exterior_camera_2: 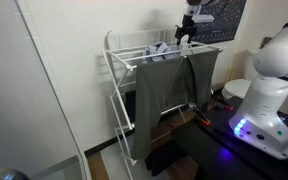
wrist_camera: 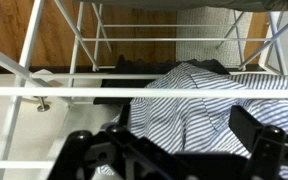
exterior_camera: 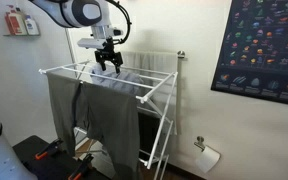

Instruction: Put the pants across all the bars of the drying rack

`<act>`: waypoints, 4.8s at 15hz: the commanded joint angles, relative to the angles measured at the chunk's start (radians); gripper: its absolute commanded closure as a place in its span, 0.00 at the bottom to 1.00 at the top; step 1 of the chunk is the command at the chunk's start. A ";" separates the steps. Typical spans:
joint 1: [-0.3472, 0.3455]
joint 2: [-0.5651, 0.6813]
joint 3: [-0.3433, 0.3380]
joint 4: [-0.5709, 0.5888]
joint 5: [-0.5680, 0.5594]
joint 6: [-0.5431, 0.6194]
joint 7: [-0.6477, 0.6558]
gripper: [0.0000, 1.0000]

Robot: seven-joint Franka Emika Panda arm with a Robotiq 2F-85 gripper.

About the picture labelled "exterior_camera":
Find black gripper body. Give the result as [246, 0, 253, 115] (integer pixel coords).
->
[94, 37, 124, 66]

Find olive green pants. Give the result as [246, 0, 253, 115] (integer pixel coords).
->
[45, 71, 142, 180]

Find black cloth on rack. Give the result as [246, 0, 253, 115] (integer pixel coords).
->
[137, 111, 162, 162]

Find blue striped shirt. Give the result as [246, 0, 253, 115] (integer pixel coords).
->
[89, 63, 146, 96]

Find white hanging towel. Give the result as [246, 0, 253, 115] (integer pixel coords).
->
[122, 50, 182, 136]

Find white bottle blue label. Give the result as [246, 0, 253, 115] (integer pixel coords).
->
[23, 14, 40, 36]

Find white bottle red label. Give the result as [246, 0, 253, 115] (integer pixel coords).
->
[9, 7, 28, 36]

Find grey bath mat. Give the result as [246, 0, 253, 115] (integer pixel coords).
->
[80, 139, 118, 178]

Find black clamp orange tip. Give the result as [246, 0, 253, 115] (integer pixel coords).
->
[67, 153, 95, 180]
[34, 137, 65, 161]

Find chrome toilet paper holder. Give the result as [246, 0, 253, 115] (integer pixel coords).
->
[193, 135, 207, 152]

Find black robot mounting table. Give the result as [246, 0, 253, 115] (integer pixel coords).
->
[12, 134, 112, 180]

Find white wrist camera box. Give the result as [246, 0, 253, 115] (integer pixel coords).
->
[76, 37, 107, 51]

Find white wire drying rack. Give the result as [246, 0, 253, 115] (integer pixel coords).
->
[38, 59, 179, 180]

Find small wall shelf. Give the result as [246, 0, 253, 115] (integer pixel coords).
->
[2, 32, 41, 38]

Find dark illustrated wall poster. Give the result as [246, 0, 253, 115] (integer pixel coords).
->
[210, 0, 288, 108]

